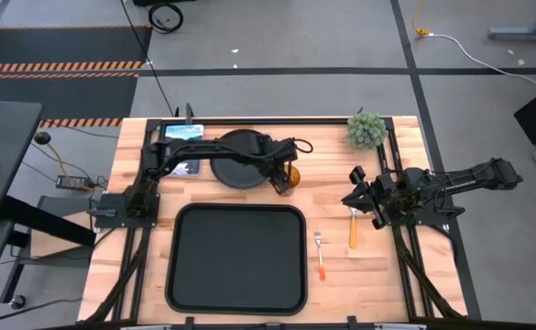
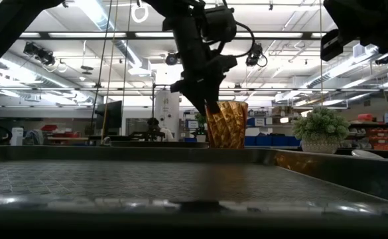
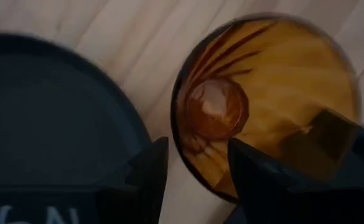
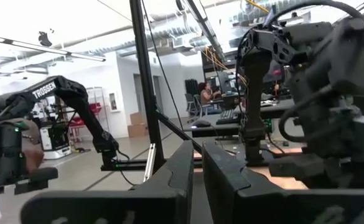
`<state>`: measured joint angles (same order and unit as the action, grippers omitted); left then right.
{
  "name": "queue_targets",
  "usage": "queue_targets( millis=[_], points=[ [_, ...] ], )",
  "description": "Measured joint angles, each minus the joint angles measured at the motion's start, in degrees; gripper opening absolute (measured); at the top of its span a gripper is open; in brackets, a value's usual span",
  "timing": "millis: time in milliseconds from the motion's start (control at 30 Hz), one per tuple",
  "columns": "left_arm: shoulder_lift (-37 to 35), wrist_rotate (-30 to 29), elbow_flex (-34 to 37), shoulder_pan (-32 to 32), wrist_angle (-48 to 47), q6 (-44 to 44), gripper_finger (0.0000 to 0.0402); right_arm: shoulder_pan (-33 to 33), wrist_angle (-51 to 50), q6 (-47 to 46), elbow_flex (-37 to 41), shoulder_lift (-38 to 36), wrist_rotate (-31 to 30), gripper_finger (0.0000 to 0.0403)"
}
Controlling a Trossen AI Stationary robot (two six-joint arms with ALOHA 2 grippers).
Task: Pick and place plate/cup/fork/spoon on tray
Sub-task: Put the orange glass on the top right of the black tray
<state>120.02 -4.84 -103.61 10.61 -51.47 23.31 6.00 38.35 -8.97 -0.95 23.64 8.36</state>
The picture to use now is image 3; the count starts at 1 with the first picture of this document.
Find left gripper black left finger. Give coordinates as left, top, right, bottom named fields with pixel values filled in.
left=0, top=136, right=170, bottom=224

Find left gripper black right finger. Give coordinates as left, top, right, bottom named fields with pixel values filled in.
left=224, top=108, right=364, bottom=224

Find black round plate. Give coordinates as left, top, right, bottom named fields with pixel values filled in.
left=0, top=32, right=153, bottom=189

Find amber glass cup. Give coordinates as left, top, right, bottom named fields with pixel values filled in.
left=170, top=12, right=362, bottom=205

